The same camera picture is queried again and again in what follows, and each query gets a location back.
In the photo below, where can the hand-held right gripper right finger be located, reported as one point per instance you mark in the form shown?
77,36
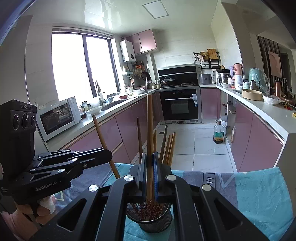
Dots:
155,176

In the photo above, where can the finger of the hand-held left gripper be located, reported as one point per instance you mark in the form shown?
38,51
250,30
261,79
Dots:
69,154
69,168

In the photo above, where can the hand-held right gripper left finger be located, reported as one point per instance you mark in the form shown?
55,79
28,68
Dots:
143,178

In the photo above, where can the wooden chopstick red patterned end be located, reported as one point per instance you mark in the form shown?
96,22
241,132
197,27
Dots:
149,127
99,134

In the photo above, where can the dark brown chopstick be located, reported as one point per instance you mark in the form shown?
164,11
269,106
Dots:
164,139

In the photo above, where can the bundle of wooden chopsticks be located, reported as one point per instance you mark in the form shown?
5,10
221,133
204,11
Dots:
139,139

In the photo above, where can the black mesh utensil holder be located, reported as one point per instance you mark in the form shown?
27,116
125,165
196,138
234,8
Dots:
148,226

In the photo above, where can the person's left forearm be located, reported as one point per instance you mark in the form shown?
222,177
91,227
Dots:
8,228

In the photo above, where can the person's left hand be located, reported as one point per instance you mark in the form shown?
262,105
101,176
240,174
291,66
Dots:
46,206

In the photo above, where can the white microwave oven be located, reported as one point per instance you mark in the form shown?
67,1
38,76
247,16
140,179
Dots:
57,119

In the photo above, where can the large white ceramic bowl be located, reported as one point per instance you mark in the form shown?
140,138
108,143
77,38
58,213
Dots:
94,110

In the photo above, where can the pink base cabinets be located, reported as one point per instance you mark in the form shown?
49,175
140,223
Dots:
124,125
254,139

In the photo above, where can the steel sink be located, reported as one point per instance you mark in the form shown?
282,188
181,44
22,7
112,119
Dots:
115,104

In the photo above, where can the built-in black oven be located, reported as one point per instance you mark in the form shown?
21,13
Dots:
180,105

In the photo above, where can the large cooking oil bottle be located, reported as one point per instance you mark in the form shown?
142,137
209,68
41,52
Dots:
219,135

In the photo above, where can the red bowl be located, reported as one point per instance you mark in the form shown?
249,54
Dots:
123,96

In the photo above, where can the white basin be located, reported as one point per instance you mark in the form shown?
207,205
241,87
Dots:
140,90

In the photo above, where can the blue grey tablecloth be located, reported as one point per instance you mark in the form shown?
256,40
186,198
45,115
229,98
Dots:
242,197

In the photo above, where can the kitchen window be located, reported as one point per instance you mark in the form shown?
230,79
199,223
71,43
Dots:
76,64

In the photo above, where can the steel kettle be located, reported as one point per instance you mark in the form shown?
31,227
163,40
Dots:
152,85

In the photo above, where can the pot with glass lid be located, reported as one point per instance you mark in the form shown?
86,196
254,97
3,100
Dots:
167,82

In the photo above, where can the hanging black frying pan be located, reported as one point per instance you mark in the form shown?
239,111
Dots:
145,76

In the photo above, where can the black range hood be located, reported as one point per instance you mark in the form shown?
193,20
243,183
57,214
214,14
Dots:
180,73

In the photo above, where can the orange hanging packet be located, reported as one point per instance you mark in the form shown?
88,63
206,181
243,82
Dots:
138,69

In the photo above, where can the small white bowl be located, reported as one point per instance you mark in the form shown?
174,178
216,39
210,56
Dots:
224,85

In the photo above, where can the steel steamer pot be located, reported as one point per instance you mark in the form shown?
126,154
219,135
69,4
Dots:
223,78

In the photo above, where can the white jar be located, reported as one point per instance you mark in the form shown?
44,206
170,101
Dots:
238,82

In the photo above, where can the beige round tray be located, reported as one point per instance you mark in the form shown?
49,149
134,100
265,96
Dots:
252,95

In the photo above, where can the purple cup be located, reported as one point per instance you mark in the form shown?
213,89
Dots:
231,71

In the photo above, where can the wooden cutting board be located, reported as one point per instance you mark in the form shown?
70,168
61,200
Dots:
212,55

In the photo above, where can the pink upper cabinets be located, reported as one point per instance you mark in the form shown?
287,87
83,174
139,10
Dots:
144,41

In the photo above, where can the pink thermos jug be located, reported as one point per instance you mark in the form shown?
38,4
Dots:
238,69

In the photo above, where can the white plastic bag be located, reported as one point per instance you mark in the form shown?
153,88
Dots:
271,99

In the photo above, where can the green food cover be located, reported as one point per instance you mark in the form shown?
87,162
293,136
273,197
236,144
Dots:
259,80

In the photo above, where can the ceiling light panel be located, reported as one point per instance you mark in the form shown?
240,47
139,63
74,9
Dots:
156,8

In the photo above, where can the white wall water heater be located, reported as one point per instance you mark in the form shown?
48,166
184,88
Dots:
127,51

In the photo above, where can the black wall shelf rack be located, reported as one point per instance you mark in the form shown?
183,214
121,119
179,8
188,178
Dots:
212,64

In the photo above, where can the striped wall panel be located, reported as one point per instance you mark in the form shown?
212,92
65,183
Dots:
262,51

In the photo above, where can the framed wall picture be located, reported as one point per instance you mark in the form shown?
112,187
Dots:
275,63

